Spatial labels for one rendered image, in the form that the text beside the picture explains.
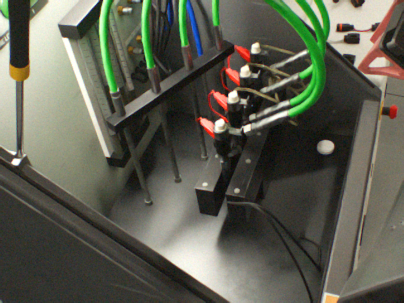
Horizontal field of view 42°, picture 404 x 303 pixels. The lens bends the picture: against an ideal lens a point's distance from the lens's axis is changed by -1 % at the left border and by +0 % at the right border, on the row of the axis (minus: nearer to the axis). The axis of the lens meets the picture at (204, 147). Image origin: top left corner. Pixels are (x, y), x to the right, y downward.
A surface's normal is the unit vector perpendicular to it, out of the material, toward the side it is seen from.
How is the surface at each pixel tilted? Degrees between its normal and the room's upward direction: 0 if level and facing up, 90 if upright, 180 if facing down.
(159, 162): 0
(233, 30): 90
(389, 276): 52
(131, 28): 90
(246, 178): 0
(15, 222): 90
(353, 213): 0
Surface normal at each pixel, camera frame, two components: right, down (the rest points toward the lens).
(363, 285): -0.70, -0.71
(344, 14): -0.12, -0.70
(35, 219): -0.33, 0.70
